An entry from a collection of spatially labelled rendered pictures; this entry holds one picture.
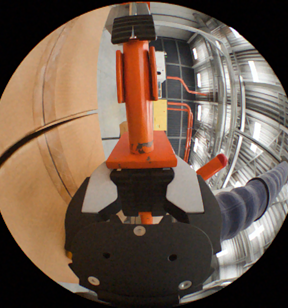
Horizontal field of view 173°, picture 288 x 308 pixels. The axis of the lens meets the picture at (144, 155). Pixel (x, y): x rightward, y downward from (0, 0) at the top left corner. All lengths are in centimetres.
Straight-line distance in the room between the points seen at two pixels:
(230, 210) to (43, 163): 42
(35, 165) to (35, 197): 4
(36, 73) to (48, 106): 7
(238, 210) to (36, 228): 43
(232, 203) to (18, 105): 47
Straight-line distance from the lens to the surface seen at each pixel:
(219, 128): 591
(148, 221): 19
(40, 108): 17
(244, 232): 291
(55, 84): 19
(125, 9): 16
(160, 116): 741
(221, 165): 16
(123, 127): 184
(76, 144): 22
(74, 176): 21
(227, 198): 36
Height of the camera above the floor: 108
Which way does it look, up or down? 2 degrees down
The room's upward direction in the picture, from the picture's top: 89 degrees clockwise
